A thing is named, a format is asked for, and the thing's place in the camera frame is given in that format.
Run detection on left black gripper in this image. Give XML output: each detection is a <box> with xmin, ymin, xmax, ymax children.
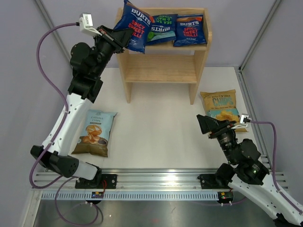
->
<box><xmin>91</xmin><ymin>25</ymin><xmax>133</xmax><ymax>78</ymax></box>

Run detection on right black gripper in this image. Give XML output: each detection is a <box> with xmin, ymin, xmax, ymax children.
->
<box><xmin>196</xmin><ymin>114</ymin><xmax>237</xmax><ymax>164</ymax></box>

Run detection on blue Burts chilli bag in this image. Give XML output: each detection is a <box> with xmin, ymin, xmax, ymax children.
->
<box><xmin>173</xmin><ymin>14</ymin><xmax>207</xmax><ymax>47</ymax></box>
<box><xmin>114</xmin><ymin>0</ymin><xmax>155</xmax><ymax>53</ymax></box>

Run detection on blue Burts sea salt bag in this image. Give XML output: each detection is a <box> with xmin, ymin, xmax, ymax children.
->
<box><xmin>146</xmin><ymin>14</ymin><xmax>178</xmax><ymax>45</ymax></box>

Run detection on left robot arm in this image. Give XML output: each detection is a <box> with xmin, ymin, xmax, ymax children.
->
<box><xmin>29</xmin><ymin>22</ymin><xmax>134</xmax><ymax>189</ymax></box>

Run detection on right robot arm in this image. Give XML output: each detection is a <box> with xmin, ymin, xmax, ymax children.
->
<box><xmin>196</xmin><ymin>114</ymin><xmax>303</xmax><ymax>227</ymax></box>

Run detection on yellow kettle chips bag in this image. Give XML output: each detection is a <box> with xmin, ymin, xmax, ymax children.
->
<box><xmin>200</xmin><ymin>89</ymin><xmax>241</xmax><ymax>128</ymax></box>

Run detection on wooden two-tier shelf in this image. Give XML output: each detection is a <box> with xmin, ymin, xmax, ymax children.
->
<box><xmin>117</xmin><ymin>7</ymin><xmax>212</xmax><ymax>104</ymax></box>

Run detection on light blue cassava chips bag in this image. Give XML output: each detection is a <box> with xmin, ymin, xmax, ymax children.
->
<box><xmin>72</xmin><ymin>110</ymin><xmax>117</xmax><ymax>157</ymax></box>

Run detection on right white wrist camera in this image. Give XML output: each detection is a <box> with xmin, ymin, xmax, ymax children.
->
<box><xmin>233</xmin><ymin>114</ymin><xmax>251</xmax><ymax>129</ymax></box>

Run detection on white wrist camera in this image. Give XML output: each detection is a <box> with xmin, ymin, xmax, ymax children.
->
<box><xmin>79</xmin><ymin>13</ymin><xmax>102</xmax><ymax>37</ymax></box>
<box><xmin>233</xmin><ymin>114</ymin><xmax>251</xmax><ymax>129</ymax></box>

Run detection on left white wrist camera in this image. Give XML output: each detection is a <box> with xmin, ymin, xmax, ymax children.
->
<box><xmin>79</xmin><ymin>13</ymin><xmax>102</xmax><ymax>37</ymax></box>

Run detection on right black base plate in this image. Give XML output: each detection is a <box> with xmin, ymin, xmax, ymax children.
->
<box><xmin>197</xmin><ymin>174</ymin><xmax>229</xmax><ymax>189</ymax></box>

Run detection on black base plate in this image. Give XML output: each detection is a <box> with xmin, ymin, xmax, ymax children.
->
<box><xmin>197</xmin><ymin>174</ymin><xmax>229</xmax><ymax>189</ymax></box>
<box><xmin>75</xmin><ymin>174</ymin><xmax>117</xmax><ymax>189</ymax></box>

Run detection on aluminium mounting rail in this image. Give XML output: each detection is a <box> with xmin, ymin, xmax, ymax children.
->
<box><xmin>30</xmin><ymin>168</ymin><xmax>290</xmax><ymax>201</ymax></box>

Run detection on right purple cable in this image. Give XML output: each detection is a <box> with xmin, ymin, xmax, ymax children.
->
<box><xmin>250</xmin><ymin>120</ymin><xmax>303</xmax><ymax>215</ymax></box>

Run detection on purple cable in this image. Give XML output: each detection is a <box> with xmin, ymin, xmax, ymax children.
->
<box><xmin>29</xmin><ymin>22</ymin><xmax>100</xmax><ymax>225</ymax></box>
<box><xmin>250</xmin><ymin>120</ymin><xmax>303</xmax><ymax>215</ymax></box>

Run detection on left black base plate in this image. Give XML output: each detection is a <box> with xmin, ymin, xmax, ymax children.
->
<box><xmin>75</xmin><ymin>174</ymin><xmax>117</xmax><ymax>189</ymax></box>

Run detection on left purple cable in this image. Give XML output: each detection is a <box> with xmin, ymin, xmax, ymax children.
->
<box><xmin>29</xmin><ymin>22</ymin><xmax>100</xmax><ymax>225</ymax></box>

